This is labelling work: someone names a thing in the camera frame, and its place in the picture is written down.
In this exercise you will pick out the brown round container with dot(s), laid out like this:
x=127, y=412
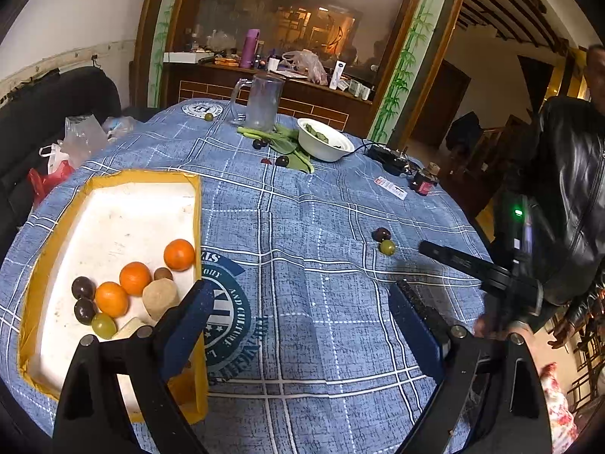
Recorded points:
x=432, y=169

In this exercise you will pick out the black electronic device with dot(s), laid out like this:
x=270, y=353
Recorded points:
x=387, y=156

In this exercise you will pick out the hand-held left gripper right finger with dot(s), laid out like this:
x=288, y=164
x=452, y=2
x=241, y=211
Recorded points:
x=416, y=326

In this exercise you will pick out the pink plastic bag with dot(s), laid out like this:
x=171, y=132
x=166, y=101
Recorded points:
x=307, y=64

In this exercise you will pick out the chopped green leaves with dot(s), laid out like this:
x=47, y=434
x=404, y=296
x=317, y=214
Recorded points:
x=316, y=132

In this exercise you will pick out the white tube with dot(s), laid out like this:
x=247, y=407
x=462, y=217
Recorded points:
x=338, y=75

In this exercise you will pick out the purple bottle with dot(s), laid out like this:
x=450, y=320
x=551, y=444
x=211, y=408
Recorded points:
x=249, y=48

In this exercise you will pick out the wooden framed glass partition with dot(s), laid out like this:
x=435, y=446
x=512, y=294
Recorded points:
x=283, y=0

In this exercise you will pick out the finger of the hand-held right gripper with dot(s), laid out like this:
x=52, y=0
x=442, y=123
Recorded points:
x=453, y=260

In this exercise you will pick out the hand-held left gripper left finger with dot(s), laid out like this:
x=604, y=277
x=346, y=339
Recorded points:
x=189, y=331

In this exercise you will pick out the small dark grape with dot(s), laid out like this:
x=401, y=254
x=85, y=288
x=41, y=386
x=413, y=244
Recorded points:
x=282, y=161
x=259, y=143

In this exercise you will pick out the dark hanging garment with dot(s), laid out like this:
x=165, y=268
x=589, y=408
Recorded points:
x=465, y=130

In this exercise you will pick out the blue and white plastic bag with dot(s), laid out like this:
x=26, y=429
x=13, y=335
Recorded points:
x=118, y=125

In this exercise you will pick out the clear glass mug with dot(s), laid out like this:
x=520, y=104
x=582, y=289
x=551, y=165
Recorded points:
x=262, y=99

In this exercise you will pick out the orange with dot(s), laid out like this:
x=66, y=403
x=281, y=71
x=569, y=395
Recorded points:
x=135, y=278
x=111, y=299
x=179, y=254

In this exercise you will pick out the white and red card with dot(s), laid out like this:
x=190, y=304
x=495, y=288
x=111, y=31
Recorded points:
x=391, y=187

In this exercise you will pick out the wooden counter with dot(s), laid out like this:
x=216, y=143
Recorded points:
x=283, y=99

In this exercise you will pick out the flat white box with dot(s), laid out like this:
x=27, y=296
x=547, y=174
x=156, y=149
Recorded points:
x=182, y=56

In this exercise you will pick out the red plastic bag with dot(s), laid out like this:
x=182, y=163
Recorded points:
x=47, y=179

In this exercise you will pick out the green grape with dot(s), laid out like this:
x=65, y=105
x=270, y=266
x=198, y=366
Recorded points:
x=388, y=247
x=104, y=325

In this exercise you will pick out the large cream sugarcane piece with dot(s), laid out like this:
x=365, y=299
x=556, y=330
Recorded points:
x=159, y=299

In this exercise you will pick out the clear plastic bag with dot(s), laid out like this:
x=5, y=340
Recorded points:
x=85, y=132

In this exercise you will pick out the green leafy vegetable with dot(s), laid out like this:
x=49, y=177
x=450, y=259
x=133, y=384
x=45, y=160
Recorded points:
x=283, y=144

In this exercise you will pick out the white bowl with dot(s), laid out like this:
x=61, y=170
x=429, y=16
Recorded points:
x=321, y=151

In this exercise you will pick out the brown kiwi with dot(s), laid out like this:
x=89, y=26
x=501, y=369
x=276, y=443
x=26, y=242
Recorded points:
x=163, y=274

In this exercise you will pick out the black sofa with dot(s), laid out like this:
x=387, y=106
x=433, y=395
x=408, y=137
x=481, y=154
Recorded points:
x=47, y=113

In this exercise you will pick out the blue plaid tablecloth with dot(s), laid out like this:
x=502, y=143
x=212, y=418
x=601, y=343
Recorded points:
x=307, y=269

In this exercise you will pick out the small cream sugarcane piece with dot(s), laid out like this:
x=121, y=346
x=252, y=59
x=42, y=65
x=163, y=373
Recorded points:
x=128, y=328

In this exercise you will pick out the wooden chair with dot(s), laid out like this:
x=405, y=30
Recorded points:
x=583, y=378

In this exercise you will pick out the red label black device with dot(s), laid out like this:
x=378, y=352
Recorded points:
x=423, y=183

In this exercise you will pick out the yellow foam box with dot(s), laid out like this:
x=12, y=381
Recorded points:
x=118, y=217

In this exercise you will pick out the person's right hand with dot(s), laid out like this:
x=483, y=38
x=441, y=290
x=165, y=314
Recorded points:
x=482, y=327

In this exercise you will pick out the dark purple plum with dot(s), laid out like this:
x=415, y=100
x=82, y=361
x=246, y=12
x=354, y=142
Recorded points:
x=85, y=311
x=82, y=287
x=382, y=234

